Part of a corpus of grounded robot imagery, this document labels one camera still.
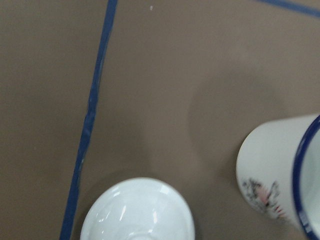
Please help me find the white enamel mug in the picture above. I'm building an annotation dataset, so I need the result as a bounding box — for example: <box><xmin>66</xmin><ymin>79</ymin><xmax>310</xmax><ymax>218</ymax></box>
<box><xmin>236</xmin><ymin>114</ymin><xmax>320</xmax><ymax>240</ymax></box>

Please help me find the white mug lid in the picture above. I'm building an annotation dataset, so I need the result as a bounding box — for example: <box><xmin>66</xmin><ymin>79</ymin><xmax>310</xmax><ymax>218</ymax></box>
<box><xmin>80</xmin><ymin>177</ymin><xmax>196</xmax><ymax>240</ymax></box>

